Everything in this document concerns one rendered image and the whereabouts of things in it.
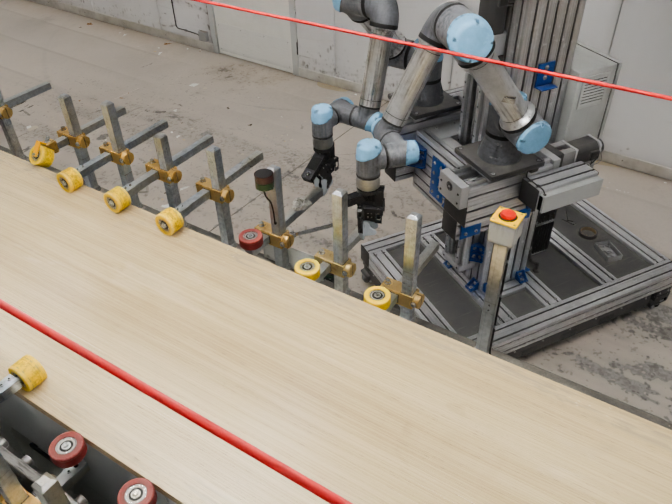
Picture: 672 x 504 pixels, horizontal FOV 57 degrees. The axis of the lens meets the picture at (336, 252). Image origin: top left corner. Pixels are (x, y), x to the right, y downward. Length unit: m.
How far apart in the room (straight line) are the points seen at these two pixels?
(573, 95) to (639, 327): 1.27
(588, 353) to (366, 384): 1.64
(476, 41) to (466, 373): 0.88
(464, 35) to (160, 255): 1.13
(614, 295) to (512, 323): 0.52
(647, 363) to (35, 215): 2.59
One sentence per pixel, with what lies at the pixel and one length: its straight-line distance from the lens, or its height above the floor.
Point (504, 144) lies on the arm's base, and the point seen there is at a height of 1.11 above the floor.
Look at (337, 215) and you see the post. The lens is 1.92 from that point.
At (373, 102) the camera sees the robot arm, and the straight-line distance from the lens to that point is 2.23.
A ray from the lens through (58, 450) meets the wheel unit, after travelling 1.66.
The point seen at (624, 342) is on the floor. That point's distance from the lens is 3.20.
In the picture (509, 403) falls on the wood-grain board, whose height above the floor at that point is 0.90.
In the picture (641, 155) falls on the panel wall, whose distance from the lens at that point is 4.43.
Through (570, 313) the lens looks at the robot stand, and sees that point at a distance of 2.91.
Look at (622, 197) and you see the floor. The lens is 4.17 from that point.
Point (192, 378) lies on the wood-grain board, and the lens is 1.69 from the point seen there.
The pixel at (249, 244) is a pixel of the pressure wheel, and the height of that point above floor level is 0.90.
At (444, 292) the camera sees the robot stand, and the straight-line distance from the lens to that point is 2.91.
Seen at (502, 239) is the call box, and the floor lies 1.17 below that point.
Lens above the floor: 2.17
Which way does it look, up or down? 39 degrees down
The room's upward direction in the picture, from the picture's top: 1 degrees counter-clockwise
